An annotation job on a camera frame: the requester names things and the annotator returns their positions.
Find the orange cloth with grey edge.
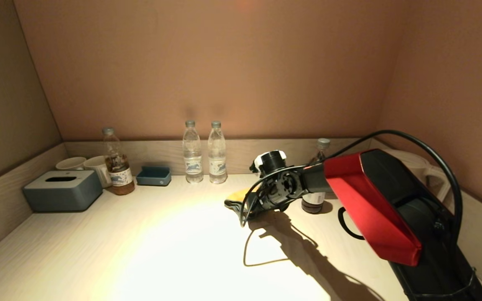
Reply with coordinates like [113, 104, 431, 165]
[224, 187, 258, 216]

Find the clear water bottle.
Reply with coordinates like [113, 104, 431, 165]
[207, 121, 228, 184]
[182, 120, 204, 184]

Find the dark tea bottle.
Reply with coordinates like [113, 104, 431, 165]
[302, 138, 331, 214]

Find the small blue tray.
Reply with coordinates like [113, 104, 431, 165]
[136, 166, 172, 187]

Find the half-full amber tea bottle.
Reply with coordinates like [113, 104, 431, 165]
[102, 128, 135, 196]

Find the white electric kettle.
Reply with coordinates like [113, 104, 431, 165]
[385, 148, 451, 203]

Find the blue-grey tissue box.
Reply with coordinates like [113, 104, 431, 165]
[23, 171, 103, 213]

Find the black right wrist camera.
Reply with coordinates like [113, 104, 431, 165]
[253, 150, 287, 176]

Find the white mug with handle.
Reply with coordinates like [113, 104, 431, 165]
[83, 156, 113, 189]

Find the white mug without visible handle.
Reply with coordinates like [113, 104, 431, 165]
[55, 157, 87, 171]

